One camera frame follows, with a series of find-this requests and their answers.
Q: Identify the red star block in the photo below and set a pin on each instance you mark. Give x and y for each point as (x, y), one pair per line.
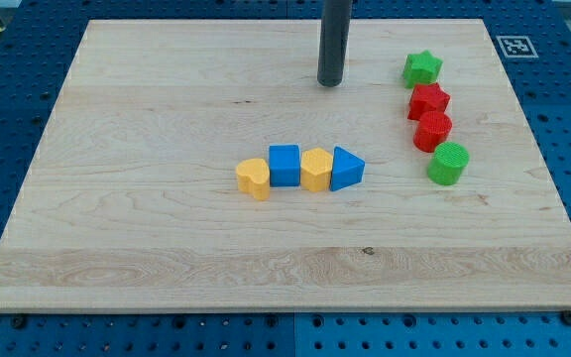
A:
(425, 98)

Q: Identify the green star block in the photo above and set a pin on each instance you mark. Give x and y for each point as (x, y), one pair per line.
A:
(421, 68)

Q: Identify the blue cube block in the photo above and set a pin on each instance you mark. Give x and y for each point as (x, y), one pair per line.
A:
(284, 165)

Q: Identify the yellow heart block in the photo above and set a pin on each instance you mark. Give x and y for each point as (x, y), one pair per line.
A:
(253, 177)

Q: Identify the yellow hexagon block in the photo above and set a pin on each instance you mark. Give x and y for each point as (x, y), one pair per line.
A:
(316, 169)

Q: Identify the blue triangle block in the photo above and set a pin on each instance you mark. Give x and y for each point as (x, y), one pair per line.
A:
(347, 169)

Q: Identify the light wooden board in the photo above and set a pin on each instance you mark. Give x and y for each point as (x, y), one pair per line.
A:
(131, 203)

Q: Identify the red cylinder block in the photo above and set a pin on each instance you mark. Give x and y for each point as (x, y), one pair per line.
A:
(433, 129)

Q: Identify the green cylinder block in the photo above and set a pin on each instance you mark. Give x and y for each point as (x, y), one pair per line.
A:
(448, 163)

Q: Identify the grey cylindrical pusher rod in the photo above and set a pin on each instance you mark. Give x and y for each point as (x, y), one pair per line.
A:
(335, 22)

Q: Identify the white fiducial marker tag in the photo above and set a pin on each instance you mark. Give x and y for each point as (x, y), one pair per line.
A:
(517, 47)

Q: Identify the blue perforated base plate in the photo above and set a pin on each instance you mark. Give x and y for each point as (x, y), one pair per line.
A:
(36, 49)

